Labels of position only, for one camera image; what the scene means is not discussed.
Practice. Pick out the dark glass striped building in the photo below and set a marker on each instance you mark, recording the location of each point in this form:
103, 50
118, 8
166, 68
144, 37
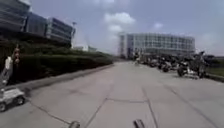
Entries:
13, 16

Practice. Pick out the grass strip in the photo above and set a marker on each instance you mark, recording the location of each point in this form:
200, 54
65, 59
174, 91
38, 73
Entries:
218, 71

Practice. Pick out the row of parked motorcycles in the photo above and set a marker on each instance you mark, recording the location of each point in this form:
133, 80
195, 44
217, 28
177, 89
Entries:
186, 66

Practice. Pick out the grey concrete kerb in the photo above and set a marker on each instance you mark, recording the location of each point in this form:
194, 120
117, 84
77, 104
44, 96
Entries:
66, 77

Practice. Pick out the white curved glass building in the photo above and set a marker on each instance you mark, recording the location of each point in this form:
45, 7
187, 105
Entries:
156, 43

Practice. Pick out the robot's own part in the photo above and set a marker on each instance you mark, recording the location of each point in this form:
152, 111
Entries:
74, 125
138, 124

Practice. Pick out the grey concrete pavement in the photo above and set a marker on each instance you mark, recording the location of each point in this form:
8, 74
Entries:
126, 93

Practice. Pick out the street lamp pole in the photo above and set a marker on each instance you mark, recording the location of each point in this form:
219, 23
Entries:
72, 33

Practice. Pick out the person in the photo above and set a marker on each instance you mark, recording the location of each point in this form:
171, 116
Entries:
7, 68

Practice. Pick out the small white wheeled robot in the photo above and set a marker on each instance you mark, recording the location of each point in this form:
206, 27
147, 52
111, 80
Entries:
11, 96

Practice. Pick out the dark green hedge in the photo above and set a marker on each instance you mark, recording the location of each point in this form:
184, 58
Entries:
50, 63

